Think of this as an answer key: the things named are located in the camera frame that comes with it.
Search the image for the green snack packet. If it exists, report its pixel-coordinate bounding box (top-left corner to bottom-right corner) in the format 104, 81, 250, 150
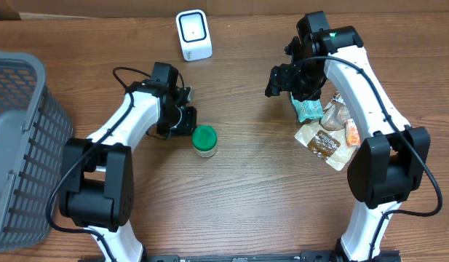
290, 95, 324, 123

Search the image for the green capped bottle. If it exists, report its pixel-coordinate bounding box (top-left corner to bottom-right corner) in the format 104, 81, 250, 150
192, 125, 218, 158

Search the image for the beige plastic pouch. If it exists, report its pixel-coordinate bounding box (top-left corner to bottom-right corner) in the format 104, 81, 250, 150
295, 91, 359, 171

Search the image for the orange tissue pack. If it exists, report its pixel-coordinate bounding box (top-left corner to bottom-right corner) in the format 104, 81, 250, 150
345, 119, 361, 146

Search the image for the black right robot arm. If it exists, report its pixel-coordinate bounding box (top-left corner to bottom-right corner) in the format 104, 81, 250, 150
265, 11, 431, 261

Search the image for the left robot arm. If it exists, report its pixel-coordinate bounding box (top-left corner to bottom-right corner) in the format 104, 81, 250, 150
51, 62, 196, 261

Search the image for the white barcode scanner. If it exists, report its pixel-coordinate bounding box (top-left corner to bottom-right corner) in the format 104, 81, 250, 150
175, 9, 212, 62

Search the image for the grey plastic mesh basket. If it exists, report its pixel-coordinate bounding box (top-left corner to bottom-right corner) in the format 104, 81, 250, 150
0, 51, 73, 252

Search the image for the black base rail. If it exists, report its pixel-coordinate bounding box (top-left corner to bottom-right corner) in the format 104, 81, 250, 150
78, 249, 403, 262

